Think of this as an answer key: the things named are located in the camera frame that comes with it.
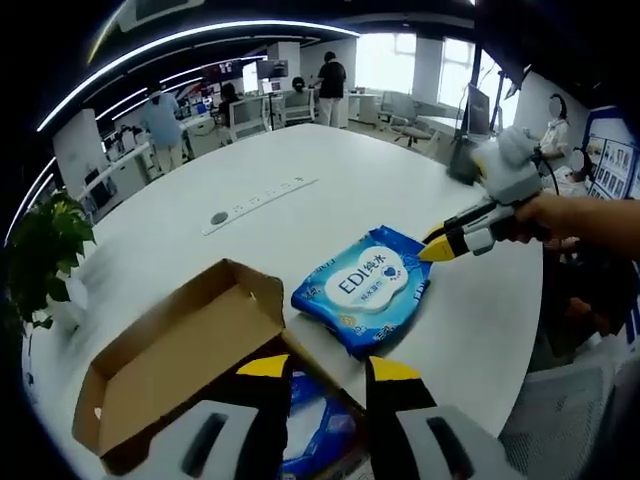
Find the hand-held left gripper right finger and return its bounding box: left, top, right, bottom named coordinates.
left=363, top=354, right=519, bottom=480

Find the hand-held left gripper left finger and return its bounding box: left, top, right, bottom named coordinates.
left=112, top=352, right=295, bottom=480

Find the brown cardboard shoe box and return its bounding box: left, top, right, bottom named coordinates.
left=71, top=257, right=369, bottom=477

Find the blue soft tissue pack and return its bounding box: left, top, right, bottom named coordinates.
left=282, top=372, right=357, bottom=476

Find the blue white-label wipes pack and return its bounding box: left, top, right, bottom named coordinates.
left=290, top=224, right=435, bottom=360

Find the person's right hand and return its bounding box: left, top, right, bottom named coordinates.
left=514, top=194, right=569, bottom=246

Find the black desk-mounted stand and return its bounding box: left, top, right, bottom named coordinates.
left=447, top=139, right=482, bottom=185

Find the dark monitor screen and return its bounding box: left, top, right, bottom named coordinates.
left=464, top=85, right=492, bottom=136

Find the grey office chair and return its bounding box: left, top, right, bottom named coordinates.
left=394, top=115, right=437, bottom=149
left=379, top=91, right=417, bottom=132

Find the grey mesh chair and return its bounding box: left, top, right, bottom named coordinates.
left=499, top=362, right=629, bottom=480

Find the white office chair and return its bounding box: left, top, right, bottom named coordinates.
left=229, top=97, right=267, bottom=142
left=282, top=92, right=317, bottom=126

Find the white table socket panel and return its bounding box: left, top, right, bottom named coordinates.
left=201, top=177, right=320, bottom=237

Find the green plant in white pot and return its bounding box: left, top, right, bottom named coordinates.
left=5, top=189, right=99, bottom=351

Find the white office desk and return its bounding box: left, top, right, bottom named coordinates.
left=82, top=139, right=154, bottom=201

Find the ceiling air conditioner vent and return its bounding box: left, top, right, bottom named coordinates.
left=118, top=0, right=207, bottom=24

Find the long curved ceiling light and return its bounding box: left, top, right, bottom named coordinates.
left=37, top=22, right=361, bottom=132

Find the black cable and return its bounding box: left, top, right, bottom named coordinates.
left=532, top=149, right=561, bottom=199

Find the blue white wall poster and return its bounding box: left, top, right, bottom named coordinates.
left=584, top=107, right=640, bottom=201

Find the dark wall monitor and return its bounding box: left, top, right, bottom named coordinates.
left=257, top=59, right=290, bottom=80

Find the dark red wall display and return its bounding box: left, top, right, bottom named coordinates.
left=203, top=60, right=236, bottom=84

